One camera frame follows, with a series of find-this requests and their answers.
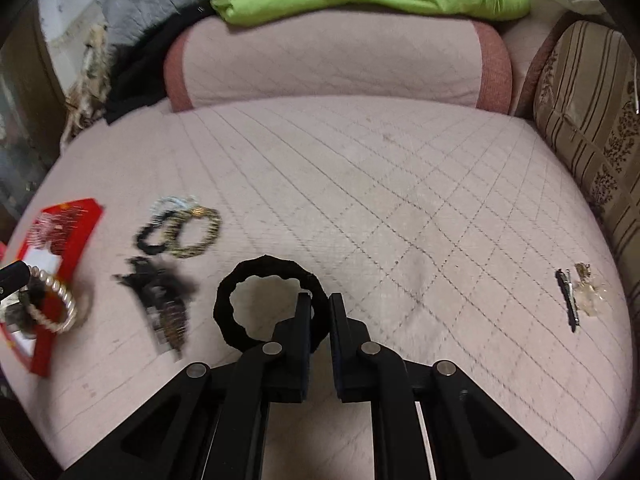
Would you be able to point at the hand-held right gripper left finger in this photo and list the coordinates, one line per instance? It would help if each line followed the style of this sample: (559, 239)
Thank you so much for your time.
(303, 345)

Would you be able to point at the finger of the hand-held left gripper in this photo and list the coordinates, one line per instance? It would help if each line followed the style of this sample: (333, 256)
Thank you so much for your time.
(12, 272)

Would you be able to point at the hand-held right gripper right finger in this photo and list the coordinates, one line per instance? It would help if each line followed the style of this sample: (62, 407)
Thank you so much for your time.
(336, 350)

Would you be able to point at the red jewelry box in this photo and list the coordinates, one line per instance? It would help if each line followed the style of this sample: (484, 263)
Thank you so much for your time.
(75, 230)

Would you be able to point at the black hair scrunchie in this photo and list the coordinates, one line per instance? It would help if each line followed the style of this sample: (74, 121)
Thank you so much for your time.
(224, 310)

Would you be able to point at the brown hair clip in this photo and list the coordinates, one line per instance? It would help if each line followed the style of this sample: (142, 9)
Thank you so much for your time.
(172, 325)

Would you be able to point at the black hair claw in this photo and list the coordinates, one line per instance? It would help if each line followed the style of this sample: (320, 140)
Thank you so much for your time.
(150, 282)

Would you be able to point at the pink quilted sofa cover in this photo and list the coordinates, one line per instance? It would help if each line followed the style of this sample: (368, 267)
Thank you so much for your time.
(400, 200)

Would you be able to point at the patterned beige cloth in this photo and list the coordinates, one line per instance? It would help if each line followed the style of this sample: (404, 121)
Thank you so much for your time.
(90, 85)

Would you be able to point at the black hair clip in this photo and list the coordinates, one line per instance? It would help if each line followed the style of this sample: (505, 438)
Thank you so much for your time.
(567, 295)

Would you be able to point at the black cloth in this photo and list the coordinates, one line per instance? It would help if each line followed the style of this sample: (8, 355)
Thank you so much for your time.
(145, 70)

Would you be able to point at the clear beaded hair clip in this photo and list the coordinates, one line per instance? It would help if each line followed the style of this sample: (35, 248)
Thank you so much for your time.
(590, 290)

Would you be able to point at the pink quilted cushion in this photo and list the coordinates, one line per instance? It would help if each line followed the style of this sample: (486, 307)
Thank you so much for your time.
(330, 60)

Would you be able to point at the striped brown cushion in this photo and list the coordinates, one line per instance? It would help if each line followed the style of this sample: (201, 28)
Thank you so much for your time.
(590, 110)

